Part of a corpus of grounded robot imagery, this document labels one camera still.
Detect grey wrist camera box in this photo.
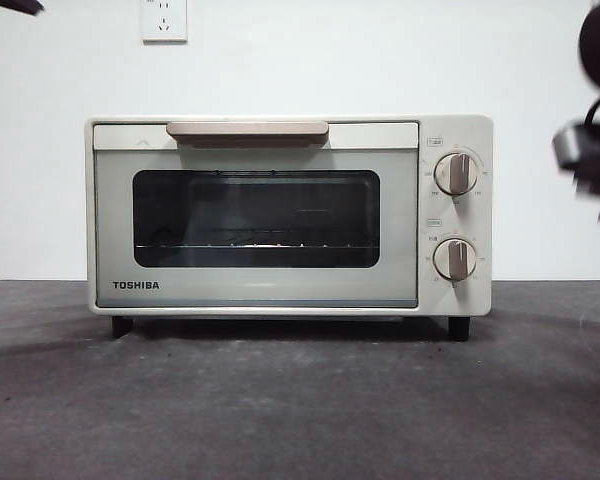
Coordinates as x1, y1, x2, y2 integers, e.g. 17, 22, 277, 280
552, 124, 589, 174

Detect oven door with beige handle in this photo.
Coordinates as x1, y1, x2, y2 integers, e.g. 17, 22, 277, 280
92, 119, 420, 309

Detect cream temperature knob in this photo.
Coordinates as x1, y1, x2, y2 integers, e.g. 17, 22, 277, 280
432, 152, 481, 197

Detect cream timer knob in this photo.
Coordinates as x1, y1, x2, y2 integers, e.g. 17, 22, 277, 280
432, 237, 478, 281

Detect white wall socket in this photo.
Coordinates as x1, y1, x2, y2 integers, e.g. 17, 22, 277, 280
140, 0, 188, 43

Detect metal wire oven rack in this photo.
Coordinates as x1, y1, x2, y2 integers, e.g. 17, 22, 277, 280
134, 227, 379, 251

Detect cream Toshiba toaster oven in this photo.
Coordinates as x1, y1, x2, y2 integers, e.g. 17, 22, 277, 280
83, 112, 493, 342

